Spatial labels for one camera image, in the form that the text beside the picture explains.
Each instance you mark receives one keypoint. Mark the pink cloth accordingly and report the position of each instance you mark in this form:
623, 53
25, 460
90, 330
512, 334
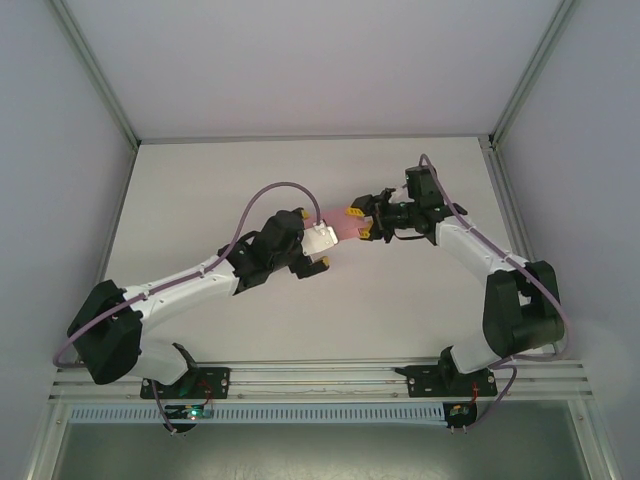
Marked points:
340, 220

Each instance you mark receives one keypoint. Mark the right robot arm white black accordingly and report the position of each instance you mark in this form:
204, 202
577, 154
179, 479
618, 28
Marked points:
515, 310

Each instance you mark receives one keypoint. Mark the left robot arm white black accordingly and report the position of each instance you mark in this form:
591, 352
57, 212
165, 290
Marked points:
175, 292

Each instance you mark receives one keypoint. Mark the circuit board with green light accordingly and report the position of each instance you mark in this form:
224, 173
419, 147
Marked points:
192, 413

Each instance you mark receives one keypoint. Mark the small circuit board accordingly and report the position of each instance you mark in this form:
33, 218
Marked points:
458, 411

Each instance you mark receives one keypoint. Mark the aluminium frame back rail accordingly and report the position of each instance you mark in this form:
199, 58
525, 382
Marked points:
315, 139

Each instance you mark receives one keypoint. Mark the aluminium frame side rail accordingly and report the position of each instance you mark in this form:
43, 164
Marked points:
512, 225

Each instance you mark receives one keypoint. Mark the aluminium mounting rail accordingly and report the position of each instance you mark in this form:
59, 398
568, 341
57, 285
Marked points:
320, 380

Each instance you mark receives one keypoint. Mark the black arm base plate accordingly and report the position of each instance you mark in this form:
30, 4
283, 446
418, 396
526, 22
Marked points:
220, 382
425, 382

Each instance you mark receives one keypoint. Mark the aluminium frame post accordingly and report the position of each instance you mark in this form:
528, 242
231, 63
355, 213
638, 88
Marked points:
532, 70
95, 70

